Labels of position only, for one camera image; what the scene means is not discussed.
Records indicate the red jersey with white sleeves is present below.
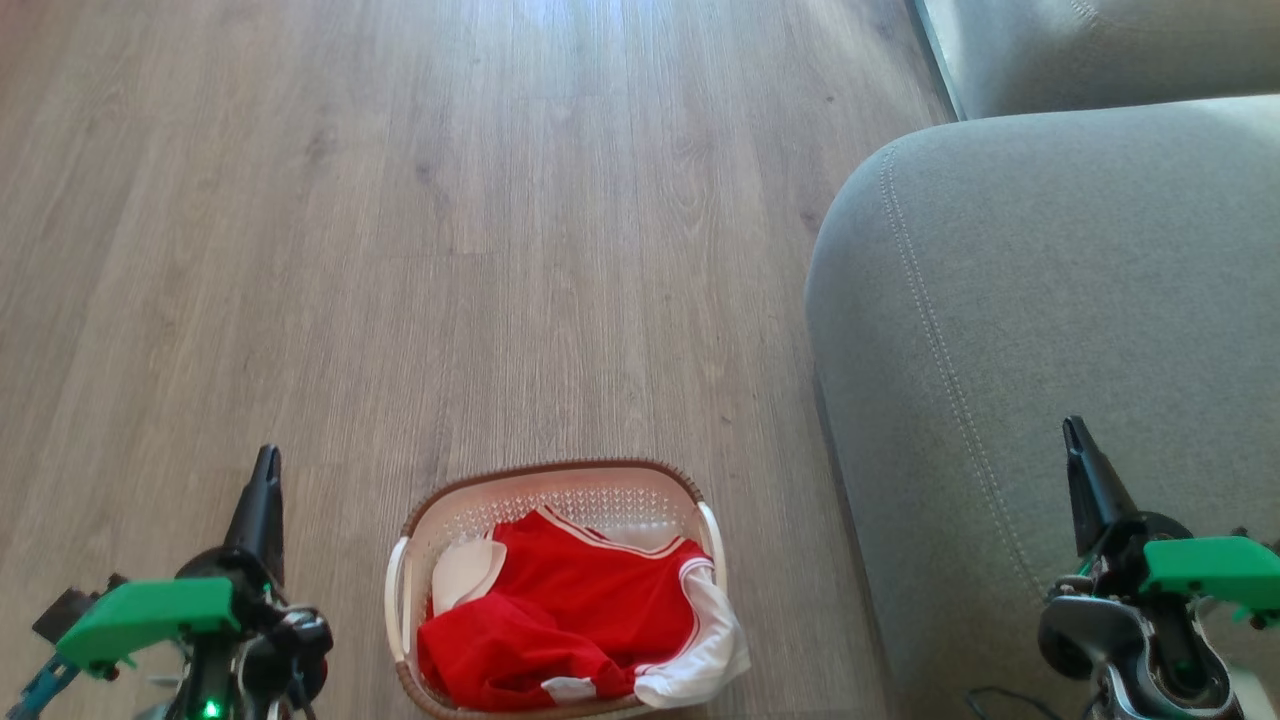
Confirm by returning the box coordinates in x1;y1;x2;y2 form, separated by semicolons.
428;505;752;710

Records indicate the white brown-rimmed laundry basket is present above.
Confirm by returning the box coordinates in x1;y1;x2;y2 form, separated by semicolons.
384;458;728;720

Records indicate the grey fabric sofa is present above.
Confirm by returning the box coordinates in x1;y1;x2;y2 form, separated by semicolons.
805;0;1280;720

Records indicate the blue-plugged black camera cable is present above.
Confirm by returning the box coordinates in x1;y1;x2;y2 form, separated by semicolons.
6;654;83;720

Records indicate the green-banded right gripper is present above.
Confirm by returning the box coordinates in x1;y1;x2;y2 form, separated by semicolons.
1061;415;1280;629

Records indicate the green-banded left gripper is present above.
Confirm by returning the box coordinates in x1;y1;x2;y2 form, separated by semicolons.
55;444;335;713

